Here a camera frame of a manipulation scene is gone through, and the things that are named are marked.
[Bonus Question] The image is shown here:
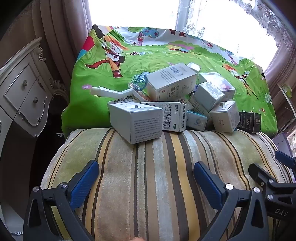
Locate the mauve patterned curtain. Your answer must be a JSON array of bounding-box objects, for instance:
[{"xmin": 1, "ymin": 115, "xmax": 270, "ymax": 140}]
[{"xmin": 264, "ymin": 35, "xmax": 296, "ymax": 80}]

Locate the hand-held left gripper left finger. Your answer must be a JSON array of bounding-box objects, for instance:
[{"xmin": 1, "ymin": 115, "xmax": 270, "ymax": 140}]
[{"xmin": 22, "ymin": 159, "xmax": 100, "ymax": 241}]

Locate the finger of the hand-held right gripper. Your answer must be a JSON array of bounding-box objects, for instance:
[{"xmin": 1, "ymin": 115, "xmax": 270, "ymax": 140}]
[
  {"xmin": 248, "ymin": 163, "xmax": 281, "ymax": 197},
  {"xmin": 275, "ymin": 150, "xmax": 296, "ymax": 168}
]

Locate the pile of medicine boxes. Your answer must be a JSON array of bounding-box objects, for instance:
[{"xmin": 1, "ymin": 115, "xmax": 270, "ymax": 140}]
[{"xmin": 107, "ymin": 62, "xmax": 241, "ymax": 144}]

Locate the blue mesh ball toy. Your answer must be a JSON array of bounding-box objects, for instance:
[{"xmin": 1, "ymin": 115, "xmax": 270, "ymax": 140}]
[{"xmin": 128, "ymin": 73, "xmax": 153, "ymax": 98}]

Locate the mauve pleated curtain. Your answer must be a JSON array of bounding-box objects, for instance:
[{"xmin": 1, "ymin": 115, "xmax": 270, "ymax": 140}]
[{"xmin": 31, "ymin": 0, "xmax": 93, "ymax": 98}]

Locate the white lace curtain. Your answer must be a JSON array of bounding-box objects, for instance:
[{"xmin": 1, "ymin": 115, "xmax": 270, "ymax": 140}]
[{"xmin": 180, "ymin": 0, "xmax": 296, "ymax": 48}]

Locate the black box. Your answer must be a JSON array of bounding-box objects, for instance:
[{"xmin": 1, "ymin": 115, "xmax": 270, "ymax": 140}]
[{"xmin": 237, "ymin": 111, "xmax": 262, "ymax": 133}]

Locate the green cartoon printed blanket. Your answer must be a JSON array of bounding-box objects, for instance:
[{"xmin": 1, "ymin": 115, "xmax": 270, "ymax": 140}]
[{"xmin": 60, "ymin": 24, "xmax": 278, "ymax": 137}]

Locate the white window frame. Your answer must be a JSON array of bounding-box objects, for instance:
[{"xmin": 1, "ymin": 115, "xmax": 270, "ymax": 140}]
[{"xmin": 174, "ymin": 0, "xmax": 204, "ymax": 33}]

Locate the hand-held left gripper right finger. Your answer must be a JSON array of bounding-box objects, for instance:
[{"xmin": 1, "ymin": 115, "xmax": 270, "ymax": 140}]
[{"xmin": 193, "ymin": 161, "xmax": 270, "ymax": 241}]

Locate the cream carved dresser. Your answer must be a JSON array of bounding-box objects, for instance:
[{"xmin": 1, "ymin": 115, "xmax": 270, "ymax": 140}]
[{"xmin": 0, "ymin": 37, "xmax": 70, "ymax": 232}]

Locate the white green paper card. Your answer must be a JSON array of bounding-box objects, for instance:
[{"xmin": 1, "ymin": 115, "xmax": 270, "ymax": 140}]
[{"xmin": 279, "ymin": 83, "xmax": 294, "ymax": 98}]

